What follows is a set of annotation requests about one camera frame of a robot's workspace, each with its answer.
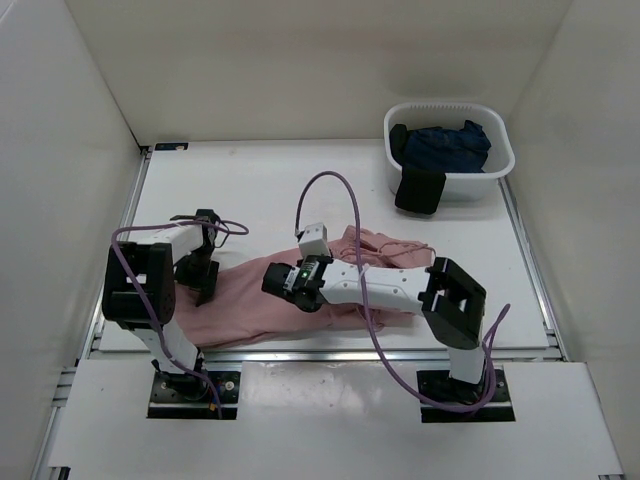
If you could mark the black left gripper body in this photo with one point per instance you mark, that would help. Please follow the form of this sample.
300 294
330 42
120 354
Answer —
196 271

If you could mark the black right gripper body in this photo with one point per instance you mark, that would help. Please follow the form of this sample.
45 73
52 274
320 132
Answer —
300 264

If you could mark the pink trousers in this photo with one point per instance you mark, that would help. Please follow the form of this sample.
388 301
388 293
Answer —
241 314

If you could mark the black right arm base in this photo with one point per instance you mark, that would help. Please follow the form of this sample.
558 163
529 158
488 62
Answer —
437 385

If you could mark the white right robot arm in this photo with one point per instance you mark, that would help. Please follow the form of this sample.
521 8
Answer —
444 294

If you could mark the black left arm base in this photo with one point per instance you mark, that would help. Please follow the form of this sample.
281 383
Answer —
182 396

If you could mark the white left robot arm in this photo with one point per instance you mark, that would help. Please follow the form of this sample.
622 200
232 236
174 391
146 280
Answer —
140 288

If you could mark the black trousers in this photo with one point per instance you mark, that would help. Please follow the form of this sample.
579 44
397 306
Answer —
415 185

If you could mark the dark blue trousers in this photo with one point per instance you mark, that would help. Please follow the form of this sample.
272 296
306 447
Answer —
444 150

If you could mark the white plastic basket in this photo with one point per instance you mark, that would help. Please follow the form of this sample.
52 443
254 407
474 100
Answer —
452 115

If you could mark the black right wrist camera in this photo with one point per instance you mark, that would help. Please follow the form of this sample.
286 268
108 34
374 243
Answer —
312 241

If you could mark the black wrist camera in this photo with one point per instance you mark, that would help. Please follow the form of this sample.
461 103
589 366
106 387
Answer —
207 219
312 241

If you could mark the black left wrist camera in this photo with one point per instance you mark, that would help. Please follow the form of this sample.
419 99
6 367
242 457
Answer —
207 219

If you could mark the aluminium front rail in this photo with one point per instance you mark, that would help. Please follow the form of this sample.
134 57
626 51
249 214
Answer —
548 354

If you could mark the aluminium rail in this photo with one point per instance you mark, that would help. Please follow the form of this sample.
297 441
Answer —
96 321
532 268
548 354

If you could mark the aluminium left rail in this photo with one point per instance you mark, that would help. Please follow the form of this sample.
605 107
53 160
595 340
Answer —
96 321

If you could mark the aluminium right rail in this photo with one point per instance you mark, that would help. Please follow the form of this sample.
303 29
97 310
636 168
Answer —
532 268

